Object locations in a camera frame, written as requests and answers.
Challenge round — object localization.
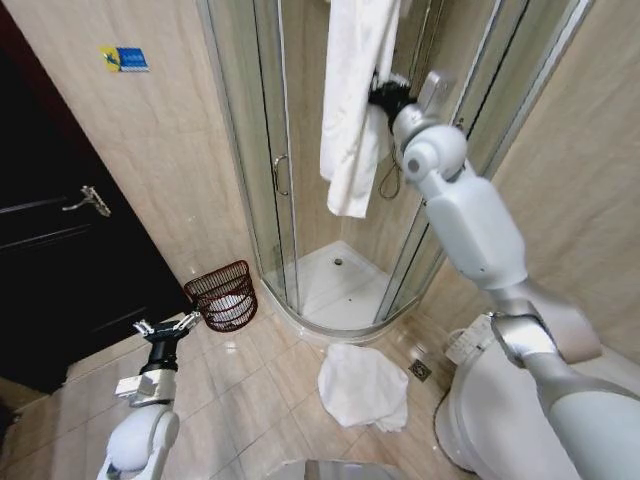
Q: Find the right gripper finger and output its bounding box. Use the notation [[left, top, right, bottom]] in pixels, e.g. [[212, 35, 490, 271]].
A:
[[380, 71, 415, 96], [366, 82, 401, 110]]

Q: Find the long white towel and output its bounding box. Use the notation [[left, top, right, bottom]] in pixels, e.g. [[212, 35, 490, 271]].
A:
[[319, 0, 404, 219]]

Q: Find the white cloth inside hamper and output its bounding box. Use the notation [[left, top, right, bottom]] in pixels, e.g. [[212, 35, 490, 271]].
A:
[[206, 293, 252, 320]]

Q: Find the dark red wicker hamper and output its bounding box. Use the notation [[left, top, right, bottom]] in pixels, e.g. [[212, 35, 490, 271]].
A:
[[183, 259, 260, 334]]

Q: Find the crumpled white towel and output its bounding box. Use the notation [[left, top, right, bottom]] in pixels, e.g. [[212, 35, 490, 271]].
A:
[[317, 342, 410, 434]]

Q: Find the black wooden door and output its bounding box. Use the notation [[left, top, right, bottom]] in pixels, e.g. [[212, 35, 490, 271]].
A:
[[0, 14, 192, 397]]

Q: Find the white shower tray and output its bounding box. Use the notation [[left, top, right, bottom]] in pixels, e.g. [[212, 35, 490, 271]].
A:
[[261, 239, 407, 347]]

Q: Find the square metal floor drain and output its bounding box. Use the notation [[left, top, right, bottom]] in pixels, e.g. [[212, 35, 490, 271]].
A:
[[408, 359, 434, 383]]

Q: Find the white toilet control panel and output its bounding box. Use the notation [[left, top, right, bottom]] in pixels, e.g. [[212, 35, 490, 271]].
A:
[[445, 313, 502, 364]]

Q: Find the white toilet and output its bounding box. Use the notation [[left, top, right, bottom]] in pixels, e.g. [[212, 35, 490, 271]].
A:
[[433, 312, 589, 480]]

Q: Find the shower hose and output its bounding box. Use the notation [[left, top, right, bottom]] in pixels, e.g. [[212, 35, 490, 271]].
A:
[[377, 148, 404, 199]]

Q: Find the chrome shower door handle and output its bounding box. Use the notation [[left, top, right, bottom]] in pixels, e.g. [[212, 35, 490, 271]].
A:
[[273, 153, 292, 197]]

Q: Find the glass shower enclosure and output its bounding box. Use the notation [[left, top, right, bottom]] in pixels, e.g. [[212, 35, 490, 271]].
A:
[[196, 0, 597, 347]]

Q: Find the silver door lever handle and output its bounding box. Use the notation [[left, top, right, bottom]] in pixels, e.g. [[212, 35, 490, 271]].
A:
[[61, 185, 113, 218]]

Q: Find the blue and yellow wall sign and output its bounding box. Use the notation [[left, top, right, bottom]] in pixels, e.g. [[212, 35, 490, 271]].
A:
[[96, 45, 152, 74]]

